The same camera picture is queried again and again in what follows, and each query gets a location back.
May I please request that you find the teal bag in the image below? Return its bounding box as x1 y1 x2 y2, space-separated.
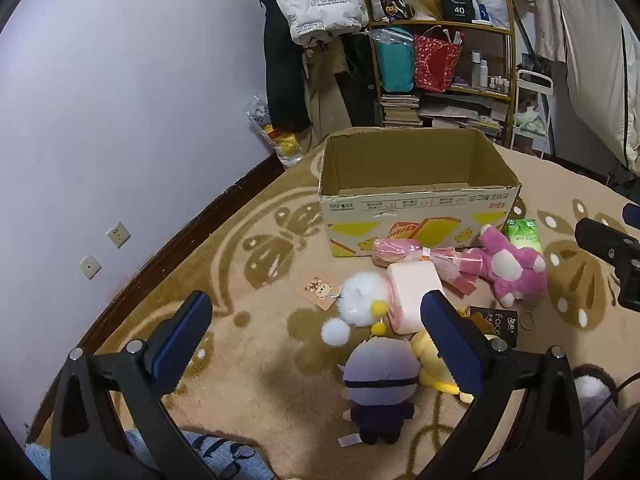
370 27 417 93

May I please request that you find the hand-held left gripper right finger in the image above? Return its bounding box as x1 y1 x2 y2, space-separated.
415 290 586 480

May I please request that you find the grey fluffy slipper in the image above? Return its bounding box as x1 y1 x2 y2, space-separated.
570 366 626 456

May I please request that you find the row of small bottles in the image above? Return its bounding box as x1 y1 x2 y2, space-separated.
470 50 511 93

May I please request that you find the beige coat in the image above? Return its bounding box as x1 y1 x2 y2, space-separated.
302 35 353 148

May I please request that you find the stack of books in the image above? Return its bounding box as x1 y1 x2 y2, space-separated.
380 92 421 128

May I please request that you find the beige patterned rug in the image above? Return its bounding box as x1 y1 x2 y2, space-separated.
25 132 640 480

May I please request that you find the printed cardboard box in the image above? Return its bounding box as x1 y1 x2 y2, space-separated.
318 127 522 259

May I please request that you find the pink bear plush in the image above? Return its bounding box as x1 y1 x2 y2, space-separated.
459 224 547 308

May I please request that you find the green tissue pack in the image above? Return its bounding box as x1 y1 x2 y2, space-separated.
505 218 544 257

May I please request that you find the blue cloth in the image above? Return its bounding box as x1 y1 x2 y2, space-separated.
25 427 273 480

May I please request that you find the red patterned gift bag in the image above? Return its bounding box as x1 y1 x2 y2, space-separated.
413 27 465 93

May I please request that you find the bear print tag card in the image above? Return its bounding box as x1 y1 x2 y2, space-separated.
301 275 346 308

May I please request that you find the pink swirl roll cushion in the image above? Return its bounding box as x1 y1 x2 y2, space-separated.
386 261 446 335

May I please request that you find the yellow plush toy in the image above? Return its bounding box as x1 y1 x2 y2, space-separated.
410 330 476 403

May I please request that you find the plastic bag with yellow toys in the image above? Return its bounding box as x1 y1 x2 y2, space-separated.
245 95 306 168

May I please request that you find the black coat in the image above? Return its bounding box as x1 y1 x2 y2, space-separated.
257 0 311 133

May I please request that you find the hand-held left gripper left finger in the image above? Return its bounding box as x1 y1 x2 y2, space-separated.
50 290 218 480

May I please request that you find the white bed curtain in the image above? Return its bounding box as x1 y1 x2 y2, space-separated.
500 0 640 176

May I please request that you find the white fluffy pompom keychain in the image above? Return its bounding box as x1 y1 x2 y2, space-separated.
320 270 391 346

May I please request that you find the wooden shelf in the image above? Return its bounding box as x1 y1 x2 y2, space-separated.
367 0 518 148

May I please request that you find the pink garbage bag roll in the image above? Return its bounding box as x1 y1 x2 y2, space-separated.
371 237 483 295

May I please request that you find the purple haired doll plush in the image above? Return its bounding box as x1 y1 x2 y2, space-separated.
337 336 421 447

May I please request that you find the black box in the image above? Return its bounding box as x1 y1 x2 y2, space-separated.
440 0 476 24

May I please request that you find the white metal cart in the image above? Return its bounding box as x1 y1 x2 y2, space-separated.
511 70 556 156

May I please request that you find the pile of papers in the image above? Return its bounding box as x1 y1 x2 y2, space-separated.
420 94 506 141

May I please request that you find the black tissue pack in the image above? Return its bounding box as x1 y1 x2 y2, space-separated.
467 305 516 356

